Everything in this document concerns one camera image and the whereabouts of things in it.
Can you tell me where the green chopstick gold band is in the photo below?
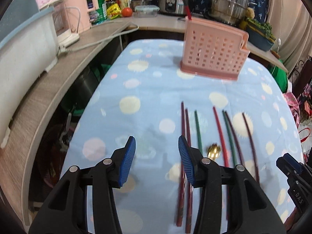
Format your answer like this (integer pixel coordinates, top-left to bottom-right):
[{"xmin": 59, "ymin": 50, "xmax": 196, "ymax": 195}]
[{"xmin": 194, "ymin": 110, "xmax": 203, "ymax": 154}]

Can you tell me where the bright red chopstick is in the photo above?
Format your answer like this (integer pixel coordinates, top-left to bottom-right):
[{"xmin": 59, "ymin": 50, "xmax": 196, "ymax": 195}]
[
  {"xmin": 213, "ymin": 106, "xmax": 229, "ymax": 220},
  {"xmin": 183, "ymin": 0, "xmax": 191, "ymax": 21}
]

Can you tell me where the dark red chopstick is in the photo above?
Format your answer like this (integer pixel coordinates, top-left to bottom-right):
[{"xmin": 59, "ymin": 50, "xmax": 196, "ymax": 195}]
[
  {"xmin": 242, "ymin": 113, "xmax": 260, "ymax": 183},
  {"xmin": 176, "ymin": 101, "xmax": 185, "ymax": 227}
]

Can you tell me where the dark maroon chopstick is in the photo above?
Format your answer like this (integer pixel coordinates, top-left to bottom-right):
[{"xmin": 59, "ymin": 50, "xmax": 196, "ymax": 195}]
[{"xmin": 185, "ymin": 108, "xmax": 192, "ymax": 233}]

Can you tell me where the gold flower spoon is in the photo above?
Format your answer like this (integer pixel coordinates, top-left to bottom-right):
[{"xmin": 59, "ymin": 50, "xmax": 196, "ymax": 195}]
[{"xmin": 207, "ymin": 144, "xmax": 221, "ymax": 161}]

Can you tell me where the dark red chopstick right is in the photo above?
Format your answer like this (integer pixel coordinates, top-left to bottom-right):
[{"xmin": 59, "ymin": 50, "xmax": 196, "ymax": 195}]
[{"xmin": 242, "ymin": 113, "xmax": 260, "ymax": 183}]

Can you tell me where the blue dotted tablecloth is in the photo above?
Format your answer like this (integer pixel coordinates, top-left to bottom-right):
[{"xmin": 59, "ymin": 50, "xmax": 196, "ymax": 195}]
[{"xmin": 59, "ymin": 38, "xmax": 305, "ymax": 234}]

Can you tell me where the pink floral cloth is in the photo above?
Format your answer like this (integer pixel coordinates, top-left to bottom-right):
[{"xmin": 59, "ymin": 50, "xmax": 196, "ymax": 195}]
[{"xmin": 283, "ymin": 81, "xmax": 311, "ymax": 128}]

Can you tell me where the green plastic bag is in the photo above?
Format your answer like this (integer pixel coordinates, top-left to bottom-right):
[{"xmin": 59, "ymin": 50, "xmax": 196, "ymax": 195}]
[{"xmin": 268, "ymin": 63, "xmax": 288, "ymax": 94}]

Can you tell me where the pink perforated utensil basket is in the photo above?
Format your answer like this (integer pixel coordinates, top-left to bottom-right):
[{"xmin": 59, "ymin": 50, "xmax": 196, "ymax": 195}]
[{"xmin": 180, "ymin": 18, "xmax": 250, "ymax": 81}]

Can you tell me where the white power strip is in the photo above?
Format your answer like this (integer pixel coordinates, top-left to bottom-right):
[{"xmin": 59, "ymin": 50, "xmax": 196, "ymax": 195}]
[{"xmin": 58, "ymin": 33, "xmax": 80, "ymax": 56}]

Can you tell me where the wooden countertop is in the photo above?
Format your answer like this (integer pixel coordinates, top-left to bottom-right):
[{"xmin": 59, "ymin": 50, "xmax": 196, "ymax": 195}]
[{"xmin": 0, "ymin": 13, "xmax": 289, "ymax": 225}]

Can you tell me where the blue basin with greens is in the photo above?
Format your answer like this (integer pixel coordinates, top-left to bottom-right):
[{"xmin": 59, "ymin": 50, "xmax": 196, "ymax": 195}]
[{"xmin": 246, "ymin": 18, "xmax": 276, "ymax": 52}]

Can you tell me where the red tomato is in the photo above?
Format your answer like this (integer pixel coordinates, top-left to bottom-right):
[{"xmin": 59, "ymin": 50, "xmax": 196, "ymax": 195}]
[{"xmin": 121, "ymin": 7, "xmax": 133, "ymax": 18}]

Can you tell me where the yellow snack packet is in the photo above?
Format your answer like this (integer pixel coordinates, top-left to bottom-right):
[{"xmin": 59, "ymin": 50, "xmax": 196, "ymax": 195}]
[{"xmin": 106, "ymin": 3, "xmax": 122, "ymax": 20}]

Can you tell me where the clear food container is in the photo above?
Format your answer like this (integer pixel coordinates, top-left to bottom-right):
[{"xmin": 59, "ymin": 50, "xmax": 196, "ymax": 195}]
[{"xmin": 134, "ymin": 5, "xmax": 160, "ymax": 18}]

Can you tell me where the pink kettle appliance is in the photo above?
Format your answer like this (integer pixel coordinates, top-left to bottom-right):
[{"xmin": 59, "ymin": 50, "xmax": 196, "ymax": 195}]
[{"xmin": 53, "ymin": 0, "xmax": 99, "ymax": 33}]

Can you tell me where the white blue plastic tub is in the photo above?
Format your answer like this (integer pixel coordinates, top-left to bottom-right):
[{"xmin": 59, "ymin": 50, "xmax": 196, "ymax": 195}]
[{"xmin": 1, "ymin": 0, "xmax": 58, "ymax": 147}]

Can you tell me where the small glass-lid pot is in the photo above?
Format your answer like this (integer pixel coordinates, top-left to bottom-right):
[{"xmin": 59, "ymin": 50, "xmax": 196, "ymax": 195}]
[{"xmin": 131, "ymin": 0, "xmax": 152, "ymax": 12}]

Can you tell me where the yellow oil bottle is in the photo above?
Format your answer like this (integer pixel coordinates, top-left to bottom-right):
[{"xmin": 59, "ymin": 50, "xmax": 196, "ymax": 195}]
[{"xmin": 119, "ymin": 0, "xmax": 131, "ymax": 10}]

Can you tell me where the beige curtain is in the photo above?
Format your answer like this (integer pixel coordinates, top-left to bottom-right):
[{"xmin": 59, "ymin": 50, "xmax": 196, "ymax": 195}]
[{"xmin": 267, "ymin": 0, "xmax": 311, "ymax": 72}]

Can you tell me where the green detergent bag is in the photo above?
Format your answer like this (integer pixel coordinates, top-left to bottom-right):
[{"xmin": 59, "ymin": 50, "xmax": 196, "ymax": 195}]
[{"xmin": 89, "ymin": 0, "xmax": 107, "ymax": 25}]

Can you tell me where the large steel steamer pot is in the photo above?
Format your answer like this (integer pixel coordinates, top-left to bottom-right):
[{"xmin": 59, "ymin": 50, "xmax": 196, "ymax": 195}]
[{"xmin": 208, "ymin": 0, "xmax": 250, "ymax": 27}]

